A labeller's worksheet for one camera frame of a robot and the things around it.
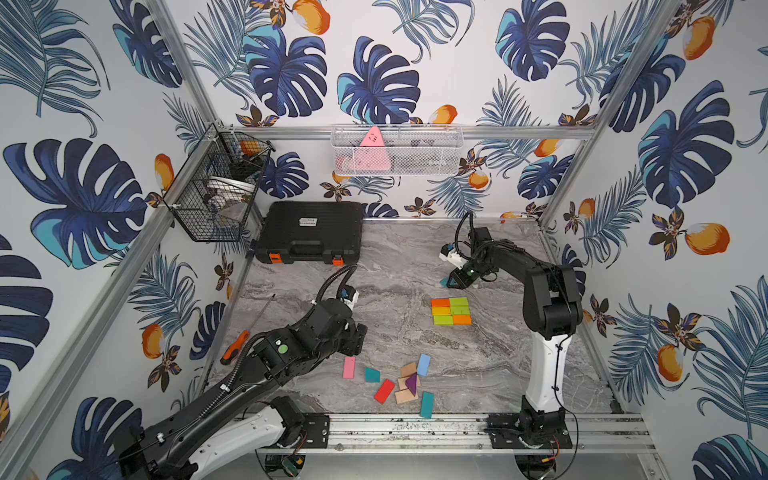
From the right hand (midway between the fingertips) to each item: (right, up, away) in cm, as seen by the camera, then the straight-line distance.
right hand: (456, 279), depth 103 cm
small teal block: (-28, -25, -19) cm, 42 cm away
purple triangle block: (-17, -26, -23) cm, 39 cm away
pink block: (-34, -23, -19) cm, 45 cm away
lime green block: (-1, -9, -8) cm, 12 cm away
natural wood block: (-19, -29, -23) cm, 42 cm away
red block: (-25, -29, -21) cm, 43 cm away
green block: (0, -6, -5) cm, 8 cm away
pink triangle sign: (-28, +39, -13) cm, 50 cm away
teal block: (-4, -1, 0) cm, 4 cm away
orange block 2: (0, -11, -10) cm, 15 cm away
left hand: (-31, -8, -30) cm, 44 cm away
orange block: (-6, -8, -5) cm, 11 cm away
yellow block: (-6, -9, -7) cm, 13 cm away
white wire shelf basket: (-18, +41, -10) cm, 46 cm away
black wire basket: (-73, +26, -19) cm, 79 cm away
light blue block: (-13, -22, -18) cm, 32 cm away
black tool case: (-52, +17, +9) cm, 56 cm away
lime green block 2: (-6, -12, -10) cm, 16 cm away
